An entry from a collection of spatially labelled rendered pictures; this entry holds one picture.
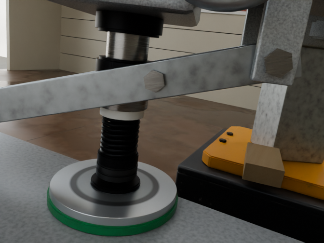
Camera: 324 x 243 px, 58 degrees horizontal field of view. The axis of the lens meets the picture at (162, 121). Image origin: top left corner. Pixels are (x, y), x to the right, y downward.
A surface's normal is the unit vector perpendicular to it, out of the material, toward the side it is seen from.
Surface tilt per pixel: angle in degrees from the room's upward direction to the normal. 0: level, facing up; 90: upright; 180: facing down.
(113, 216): 0
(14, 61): 90
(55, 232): 0
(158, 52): 90
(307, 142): 90
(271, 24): 90
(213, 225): 0
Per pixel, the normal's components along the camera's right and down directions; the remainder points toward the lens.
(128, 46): 0.16, 0.27
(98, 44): -0.49, 0.17
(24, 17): 0.86, 0.23
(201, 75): -0.13, 0.24
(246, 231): 0.12, -0.96
